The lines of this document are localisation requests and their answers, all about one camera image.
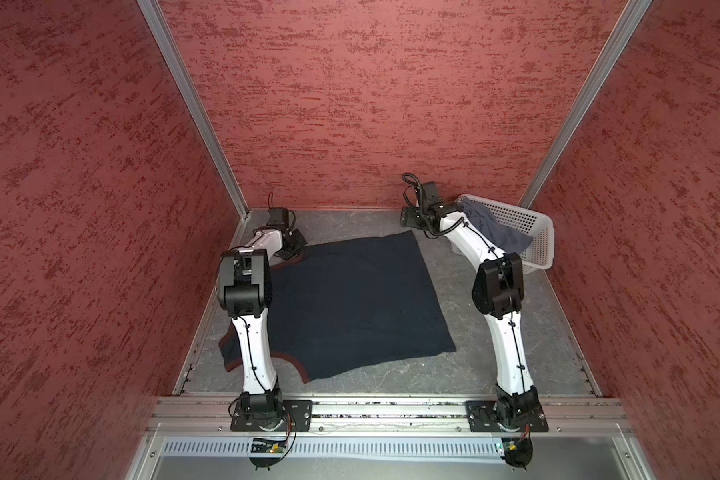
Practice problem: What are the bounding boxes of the navy tank top red trim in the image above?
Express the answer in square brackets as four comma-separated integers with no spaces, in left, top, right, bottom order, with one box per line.
[218,230,458,384]

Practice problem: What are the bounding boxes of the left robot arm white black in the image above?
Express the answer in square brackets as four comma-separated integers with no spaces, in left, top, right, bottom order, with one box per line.
[216,226,303,434]

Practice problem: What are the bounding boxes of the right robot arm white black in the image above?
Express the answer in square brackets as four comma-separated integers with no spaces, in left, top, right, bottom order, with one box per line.
[400,204,541,432]

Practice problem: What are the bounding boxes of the grey blue tank top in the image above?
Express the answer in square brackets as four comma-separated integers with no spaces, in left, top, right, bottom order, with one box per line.
[457,199,533,254]

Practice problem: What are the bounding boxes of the white plastic laundry basket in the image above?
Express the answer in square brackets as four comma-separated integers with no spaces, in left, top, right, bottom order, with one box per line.
[457,194,554,274]

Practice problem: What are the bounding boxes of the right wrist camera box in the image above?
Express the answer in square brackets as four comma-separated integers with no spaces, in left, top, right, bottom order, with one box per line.
[417,182,443,210]

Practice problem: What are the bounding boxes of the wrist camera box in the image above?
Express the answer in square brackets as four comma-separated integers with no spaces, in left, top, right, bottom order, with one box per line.
[265,207,292,231]
[417,182,443,210]

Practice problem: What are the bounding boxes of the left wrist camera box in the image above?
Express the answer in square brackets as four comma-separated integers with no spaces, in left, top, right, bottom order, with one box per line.
[265,207,292,231]

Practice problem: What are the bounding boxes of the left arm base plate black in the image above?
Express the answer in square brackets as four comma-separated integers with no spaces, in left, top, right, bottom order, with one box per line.
[229,399,314,433]

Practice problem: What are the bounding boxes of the left controller board with wires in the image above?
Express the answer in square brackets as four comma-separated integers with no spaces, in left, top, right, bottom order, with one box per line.
[248,438,290,470]

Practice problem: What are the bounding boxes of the controller board with wires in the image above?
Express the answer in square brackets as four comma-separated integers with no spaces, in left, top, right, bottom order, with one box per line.
[248,438,290,470]
[502,438,534,470]

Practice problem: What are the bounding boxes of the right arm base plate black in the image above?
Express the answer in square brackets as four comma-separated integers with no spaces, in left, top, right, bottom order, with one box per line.
[465,399,549,434]

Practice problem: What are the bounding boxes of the aluminium mounting rail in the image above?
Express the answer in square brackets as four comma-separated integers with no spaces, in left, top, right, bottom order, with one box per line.
[147,394,634,438]

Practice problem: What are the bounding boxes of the white slotted cable duct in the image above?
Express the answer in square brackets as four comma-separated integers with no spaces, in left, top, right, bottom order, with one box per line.
[161,436,503,463]

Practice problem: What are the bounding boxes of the right controller board with wires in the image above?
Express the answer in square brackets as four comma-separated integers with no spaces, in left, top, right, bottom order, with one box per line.
[502,438,534,470]

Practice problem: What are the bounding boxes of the left aluminium corner post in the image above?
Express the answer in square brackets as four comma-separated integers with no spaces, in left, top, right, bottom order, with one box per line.
[137,0,250,219]

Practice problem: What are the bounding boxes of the aluminium corner post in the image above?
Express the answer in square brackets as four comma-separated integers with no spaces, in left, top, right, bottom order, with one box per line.
[137,0,250,219]
[519,0,652,208]

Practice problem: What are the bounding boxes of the right aluminium corner post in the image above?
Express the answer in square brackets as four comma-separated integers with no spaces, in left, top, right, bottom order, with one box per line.
[519,0,652,208]

